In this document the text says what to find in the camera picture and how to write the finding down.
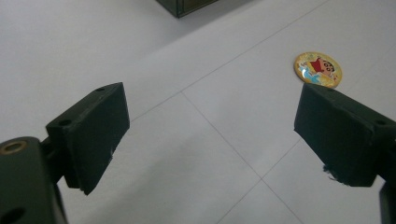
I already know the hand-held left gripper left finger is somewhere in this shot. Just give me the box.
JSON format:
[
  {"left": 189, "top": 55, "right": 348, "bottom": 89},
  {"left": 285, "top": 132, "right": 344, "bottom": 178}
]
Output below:
[{"left": 40, "top": 82, "right": 131, "bottom": 196}]

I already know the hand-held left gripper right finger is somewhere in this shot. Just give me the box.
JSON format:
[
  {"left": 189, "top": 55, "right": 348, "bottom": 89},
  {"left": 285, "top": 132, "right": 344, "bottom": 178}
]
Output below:
[{"left": 293, "top": 83, "right": 396, "bottom": 188}]

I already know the round yellow cartoon badge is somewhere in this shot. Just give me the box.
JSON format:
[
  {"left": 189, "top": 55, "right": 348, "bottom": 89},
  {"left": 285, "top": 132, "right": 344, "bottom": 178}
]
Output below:
[{"left": 293, "top": 51, "right": 344, "bottom": 89}]

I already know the dark transparent drawer box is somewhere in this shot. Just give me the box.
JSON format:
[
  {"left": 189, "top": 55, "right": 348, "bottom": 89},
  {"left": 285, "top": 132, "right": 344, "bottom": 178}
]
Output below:
[{"left": 155, "top": 0, "right": 219, "bottom": 19}]

